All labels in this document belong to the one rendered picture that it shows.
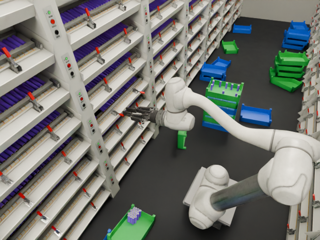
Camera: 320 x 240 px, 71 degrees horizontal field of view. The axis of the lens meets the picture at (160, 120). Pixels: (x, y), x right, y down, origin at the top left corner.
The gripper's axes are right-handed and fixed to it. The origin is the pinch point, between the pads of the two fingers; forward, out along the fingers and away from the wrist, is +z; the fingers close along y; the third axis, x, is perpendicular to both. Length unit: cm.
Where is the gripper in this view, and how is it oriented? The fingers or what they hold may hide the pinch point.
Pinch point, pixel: (129, 112)
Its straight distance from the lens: 138.1
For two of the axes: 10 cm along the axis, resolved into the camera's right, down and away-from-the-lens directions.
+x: 1.9, 7.5, 6.3
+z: -8.8, -1.6, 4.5
